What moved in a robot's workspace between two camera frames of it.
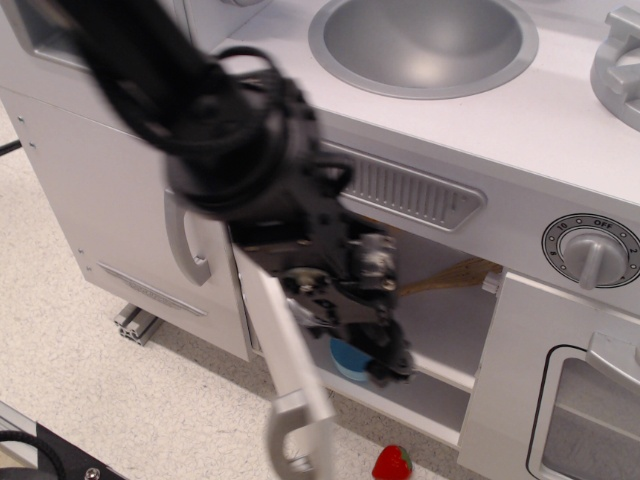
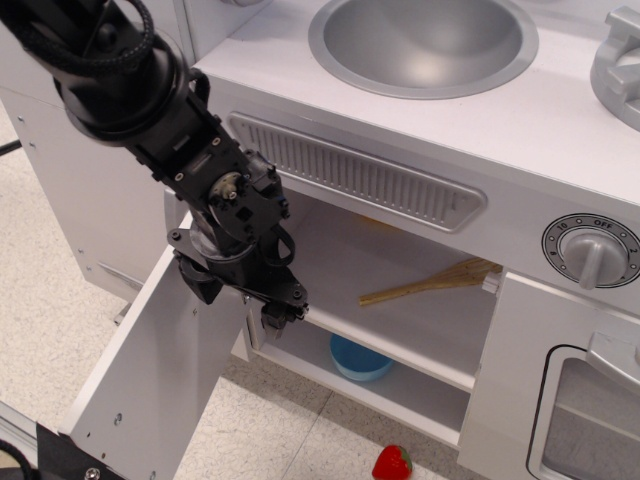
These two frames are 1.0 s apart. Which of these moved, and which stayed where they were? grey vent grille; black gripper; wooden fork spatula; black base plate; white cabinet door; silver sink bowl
Moved: black gripper; white cabinet door
Stayed: wooden fork spatula; grey vent grille; silver sink bowl; black base plate
